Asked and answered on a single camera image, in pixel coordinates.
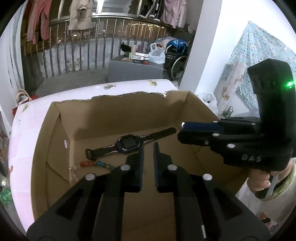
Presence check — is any pink balloon-print tablecloth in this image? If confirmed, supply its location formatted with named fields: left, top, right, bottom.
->
left=8, top=79, right=179, bottom=232

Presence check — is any pink hanging jacket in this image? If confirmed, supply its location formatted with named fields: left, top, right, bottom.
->
left=25, top=0, right=53, bottom=42

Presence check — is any black white-striped hanging jacket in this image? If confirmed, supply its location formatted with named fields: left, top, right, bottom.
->
left=139, top=0, right=162, bottom=19

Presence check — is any colourful bead necklace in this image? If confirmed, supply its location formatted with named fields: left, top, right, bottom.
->
left=69, top=161, right=115, bottom=183

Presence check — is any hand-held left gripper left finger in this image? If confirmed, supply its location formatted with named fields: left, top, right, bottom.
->
left=26, top=145, right=145, bottom=241

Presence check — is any wheelchair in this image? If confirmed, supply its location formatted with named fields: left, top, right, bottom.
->
left=164, top=40, right=191, bottom=80

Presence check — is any blue patterned curtain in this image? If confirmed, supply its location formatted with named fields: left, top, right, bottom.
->
left=214, top=21, right=296, bottom=116

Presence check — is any red gift bag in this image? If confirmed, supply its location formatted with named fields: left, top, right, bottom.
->
left=11, top=89, right=33, bottom=114

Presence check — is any black phone stand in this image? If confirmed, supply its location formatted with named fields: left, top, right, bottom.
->
left=121, top=42, right=130, bottom=58

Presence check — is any person's right hand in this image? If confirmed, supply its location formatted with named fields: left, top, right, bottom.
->
left=246, top=160, right=295, bottom=193

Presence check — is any grey cabinet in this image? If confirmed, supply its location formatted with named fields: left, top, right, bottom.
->
left=109, top=56, right=165, bottom=83

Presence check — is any green plastic bottle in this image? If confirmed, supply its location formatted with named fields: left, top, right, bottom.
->
left=0, top=189, right=12, bottom=205

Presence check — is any dark blue smart watch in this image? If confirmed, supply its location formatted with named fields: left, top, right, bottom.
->
left=85, top=127, right=177, bottom=160

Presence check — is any green fluffy garment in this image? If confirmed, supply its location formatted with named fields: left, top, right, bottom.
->
left=269, top=161, right=296, bottom=201

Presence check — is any blue bag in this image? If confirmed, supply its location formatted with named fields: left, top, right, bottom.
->
left=166, top=39, right=188, bottom=50

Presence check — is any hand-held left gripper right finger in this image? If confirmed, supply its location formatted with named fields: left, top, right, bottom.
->
left=153, top=142, right=271, bottom=241

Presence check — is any crumpled white plastic bag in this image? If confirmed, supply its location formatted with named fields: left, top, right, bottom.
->
left=202, top=93, right=218, bottom=114

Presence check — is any pink hanging garment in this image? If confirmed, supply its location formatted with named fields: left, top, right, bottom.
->
left=161, top=0, right=188, bottom=29

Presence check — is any brown cardboard box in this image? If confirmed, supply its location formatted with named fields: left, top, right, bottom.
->
left=31, top=90, right=249, bottom=241

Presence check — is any flat white box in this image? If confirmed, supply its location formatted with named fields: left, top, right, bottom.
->
left=131, top=52, right=149, bottom=60

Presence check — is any metal balcony railing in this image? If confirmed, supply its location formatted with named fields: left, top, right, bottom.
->
left=22, top=13, right=171, bottom=80

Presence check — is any beige hanging coat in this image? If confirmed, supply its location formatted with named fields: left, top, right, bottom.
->
left=69, top=0, right=93, bottom=31

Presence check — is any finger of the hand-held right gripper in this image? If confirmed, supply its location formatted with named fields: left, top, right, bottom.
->
left=178, top=130, right=221, bottom=147
left=181, top=118, right=222, bottom=133

